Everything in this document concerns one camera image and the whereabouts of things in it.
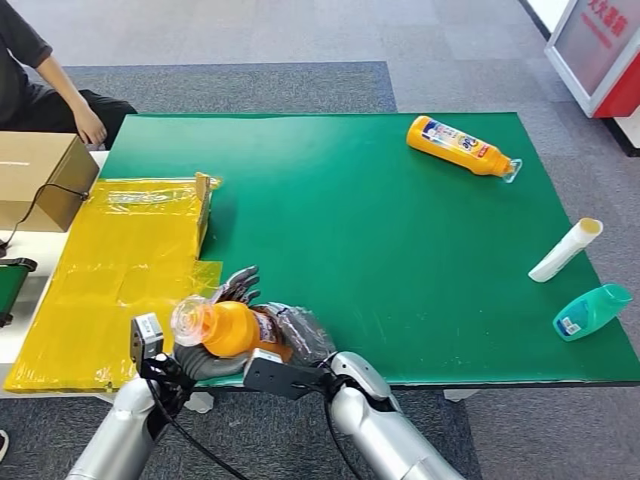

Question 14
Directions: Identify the red and white sign stand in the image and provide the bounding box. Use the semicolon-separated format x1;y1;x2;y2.
543;0;640;121

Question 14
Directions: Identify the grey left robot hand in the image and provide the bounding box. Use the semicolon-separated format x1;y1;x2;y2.
172;266;261;383

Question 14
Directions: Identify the white tube bottle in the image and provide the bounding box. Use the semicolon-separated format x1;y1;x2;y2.
528;217;604;284

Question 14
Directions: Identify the green table mat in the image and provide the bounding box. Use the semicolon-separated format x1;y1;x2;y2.
100;112;640;390

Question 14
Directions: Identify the orange bottle with blue label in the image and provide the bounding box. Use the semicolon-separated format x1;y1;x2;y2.
405;115;523;185

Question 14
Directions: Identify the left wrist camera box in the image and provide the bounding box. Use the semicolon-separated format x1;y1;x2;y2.
130;313;165;370

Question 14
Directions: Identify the green plastic bin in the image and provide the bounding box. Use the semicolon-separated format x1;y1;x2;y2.
0;258;38;330

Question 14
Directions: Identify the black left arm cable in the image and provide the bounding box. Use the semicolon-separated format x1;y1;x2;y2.
143;376;251;480

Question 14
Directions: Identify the thin black cable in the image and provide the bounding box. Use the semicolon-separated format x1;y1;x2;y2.
0;183;91;260

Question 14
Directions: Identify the teal plastic bottle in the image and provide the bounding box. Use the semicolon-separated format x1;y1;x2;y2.
552;283;633;343

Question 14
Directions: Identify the brown cardboard box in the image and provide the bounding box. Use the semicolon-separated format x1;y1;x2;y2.
0;131;100;234

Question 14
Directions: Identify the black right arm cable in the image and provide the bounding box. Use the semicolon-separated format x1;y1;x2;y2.
322;396;364;480

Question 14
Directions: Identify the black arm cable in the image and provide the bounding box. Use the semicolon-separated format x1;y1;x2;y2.
143;376;251;480
322;396;364;480

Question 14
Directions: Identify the yellow plastic-wrapped flat board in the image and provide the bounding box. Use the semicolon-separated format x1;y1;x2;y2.
4;172;224;395

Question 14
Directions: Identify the person's hand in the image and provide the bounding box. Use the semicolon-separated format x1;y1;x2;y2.
72;102;109;148

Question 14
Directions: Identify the orange bottle with pink label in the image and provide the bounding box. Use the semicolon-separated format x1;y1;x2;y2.
170;294;294;363

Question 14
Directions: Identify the person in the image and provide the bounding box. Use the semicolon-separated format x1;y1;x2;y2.
0;0;138;151

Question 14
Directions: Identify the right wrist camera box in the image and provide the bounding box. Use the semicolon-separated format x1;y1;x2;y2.
242;348;332;403

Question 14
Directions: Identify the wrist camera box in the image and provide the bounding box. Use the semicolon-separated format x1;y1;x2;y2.
242;348;332;403
130;313;165;370

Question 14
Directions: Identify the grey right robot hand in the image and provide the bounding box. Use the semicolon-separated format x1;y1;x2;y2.
259;301;337;370

